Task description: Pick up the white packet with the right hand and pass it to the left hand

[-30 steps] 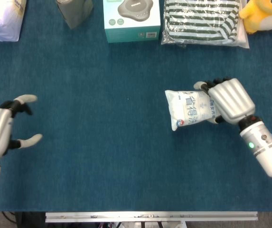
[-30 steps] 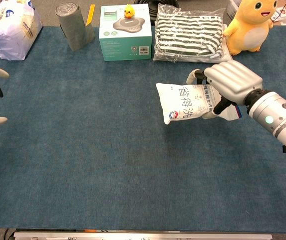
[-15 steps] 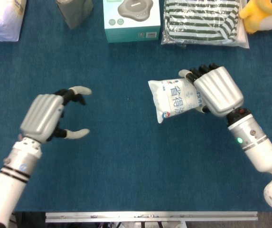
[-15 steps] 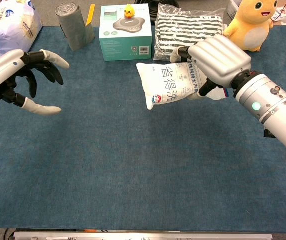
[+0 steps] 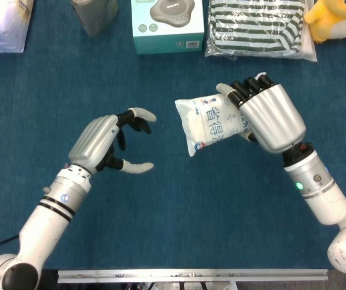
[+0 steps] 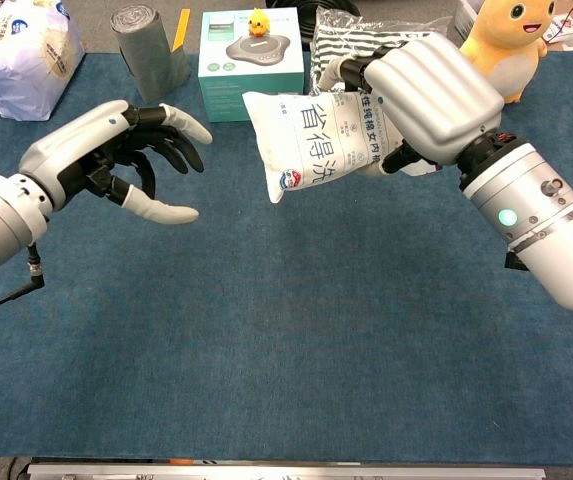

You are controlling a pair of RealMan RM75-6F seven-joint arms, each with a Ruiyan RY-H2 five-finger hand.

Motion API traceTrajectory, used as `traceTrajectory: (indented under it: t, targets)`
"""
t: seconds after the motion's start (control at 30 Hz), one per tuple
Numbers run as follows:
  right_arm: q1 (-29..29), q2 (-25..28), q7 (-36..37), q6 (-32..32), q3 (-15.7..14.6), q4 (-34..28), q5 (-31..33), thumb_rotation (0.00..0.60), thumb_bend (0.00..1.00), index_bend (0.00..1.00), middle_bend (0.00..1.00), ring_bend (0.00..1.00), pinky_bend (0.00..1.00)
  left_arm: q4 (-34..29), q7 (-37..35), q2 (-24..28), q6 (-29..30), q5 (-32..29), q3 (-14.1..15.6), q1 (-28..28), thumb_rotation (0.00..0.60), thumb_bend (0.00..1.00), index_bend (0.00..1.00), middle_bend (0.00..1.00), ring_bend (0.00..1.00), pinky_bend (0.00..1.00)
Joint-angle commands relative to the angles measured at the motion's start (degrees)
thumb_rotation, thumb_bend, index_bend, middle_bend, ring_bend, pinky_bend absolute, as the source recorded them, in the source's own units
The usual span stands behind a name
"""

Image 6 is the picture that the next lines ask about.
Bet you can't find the white blue snack packet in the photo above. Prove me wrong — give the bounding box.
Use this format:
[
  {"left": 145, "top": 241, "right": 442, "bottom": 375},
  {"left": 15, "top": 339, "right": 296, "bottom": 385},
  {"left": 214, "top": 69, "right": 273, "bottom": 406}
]
[{"left": 540, "top": 12, "right": 573, "bottom": 45}]

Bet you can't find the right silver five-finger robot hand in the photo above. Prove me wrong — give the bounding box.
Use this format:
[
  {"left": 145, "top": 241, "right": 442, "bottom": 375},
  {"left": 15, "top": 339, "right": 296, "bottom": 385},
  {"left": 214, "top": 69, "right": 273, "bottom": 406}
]
[{"left": 318, "top": 37, "right": 506, "bottom": 180}]

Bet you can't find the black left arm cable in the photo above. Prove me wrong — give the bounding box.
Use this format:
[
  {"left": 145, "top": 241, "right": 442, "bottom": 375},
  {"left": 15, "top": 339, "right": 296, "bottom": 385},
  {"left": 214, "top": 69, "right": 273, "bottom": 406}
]
[{"left": 0, "top": 243, "right": 46, "bottom": 321}]

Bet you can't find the teal white speaker box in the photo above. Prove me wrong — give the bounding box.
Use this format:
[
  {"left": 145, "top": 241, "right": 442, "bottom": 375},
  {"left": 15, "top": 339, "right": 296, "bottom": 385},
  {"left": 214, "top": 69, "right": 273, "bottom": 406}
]
[{"left": 198, "top": 7, "right": 305, "bottom": 124}]

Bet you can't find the small yellow duck toy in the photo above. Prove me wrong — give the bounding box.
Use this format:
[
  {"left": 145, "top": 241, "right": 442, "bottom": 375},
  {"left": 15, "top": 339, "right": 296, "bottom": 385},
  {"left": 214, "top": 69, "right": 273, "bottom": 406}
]
[{"left": 247, "top": 8, "right": 274, "bottom": 40}]

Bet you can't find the yellow plush dinosaur toy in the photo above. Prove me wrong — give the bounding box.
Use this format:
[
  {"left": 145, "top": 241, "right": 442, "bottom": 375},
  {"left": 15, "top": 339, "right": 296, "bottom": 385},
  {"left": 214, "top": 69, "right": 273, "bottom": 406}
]
[{"left": 458, "top": 0, "right": 557, "bottom": 105}]

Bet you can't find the yellow ruler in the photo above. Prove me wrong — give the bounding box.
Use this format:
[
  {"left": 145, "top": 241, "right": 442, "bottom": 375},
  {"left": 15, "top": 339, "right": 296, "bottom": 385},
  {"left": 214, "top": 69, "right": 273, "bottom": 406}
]
[{"left": 170, "top": 8, "right": 192, "bottom": 54}]

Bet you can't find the blue felt table mat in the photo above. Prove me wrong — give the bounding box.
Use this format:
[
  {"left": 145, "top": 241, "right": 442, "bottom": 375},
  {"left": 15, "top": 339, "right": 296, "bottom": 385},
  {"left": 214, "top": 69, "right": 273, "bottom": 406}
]
[{"left": 0, "top": 49, "right": 573, "bottom": 459}]

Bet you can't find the grey garbage bag roll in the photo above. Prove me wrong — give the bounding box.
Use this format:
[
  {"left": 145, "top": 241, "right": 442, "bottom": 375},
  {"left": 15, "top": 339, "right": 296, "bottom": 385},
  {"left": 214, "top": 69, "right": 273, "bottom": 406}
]
[{"left": 110, "top": 6, "right": 191, "bottom": 104}]

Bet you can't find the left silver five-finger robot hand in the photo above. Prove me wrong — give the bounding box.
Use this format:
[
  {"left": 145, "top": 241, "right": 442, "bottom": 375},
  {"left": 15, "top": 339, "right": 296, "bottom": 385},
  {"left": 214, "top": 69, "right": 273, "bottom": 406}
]
[{"left": 18, "top": 99, "right": 213, "bottom": 226}]

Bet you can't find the aluminium frame rail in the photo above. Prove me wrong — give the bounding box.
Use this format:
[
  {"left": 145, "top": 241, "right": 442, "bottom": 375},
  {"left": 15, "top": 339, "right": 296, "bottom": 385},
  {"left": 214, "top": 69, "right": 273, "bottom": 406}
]
[{"left": 25, "top": 462, "right": 547, "bottom": 480}]

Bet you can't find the black coiled hose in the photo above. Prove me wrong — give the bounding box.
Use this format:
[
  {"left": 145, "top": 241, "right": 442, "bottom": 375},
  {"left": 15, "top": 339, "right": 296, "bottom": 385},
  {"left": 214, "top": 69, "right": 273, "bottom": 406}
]
[{"left": 265, "top": 0, "right": 362, "bottom": 42}]

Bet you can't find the striped shirt in plastic bag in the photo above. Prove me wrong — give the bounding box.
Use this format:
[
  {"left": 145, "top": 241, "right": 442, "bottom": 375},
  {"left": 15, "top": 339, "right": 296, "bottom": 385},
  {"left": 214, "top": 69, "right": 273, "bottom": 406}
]
[{"left": 307, "top": 6, "right": 455, "bottom": 97}]

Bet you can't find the white tissue paper pack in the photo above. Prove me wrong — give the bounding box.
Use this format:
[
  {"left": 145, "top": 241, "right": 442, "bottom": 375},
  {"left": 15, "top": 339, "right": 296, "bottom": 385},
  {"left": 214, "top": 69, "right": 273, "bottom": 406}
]
[{"left": 0, "top": 0, "right": 87, "bottom": 122}]

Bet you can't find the white plastic package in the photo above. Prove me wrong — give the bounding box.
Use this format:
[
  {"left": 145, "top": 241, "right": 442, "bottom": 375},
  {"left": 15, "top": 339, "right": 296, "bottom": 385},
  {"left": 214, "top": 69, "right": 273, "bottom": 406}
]
[{"left": 242, "top": 88, "right": 442, "bottom": 204}]

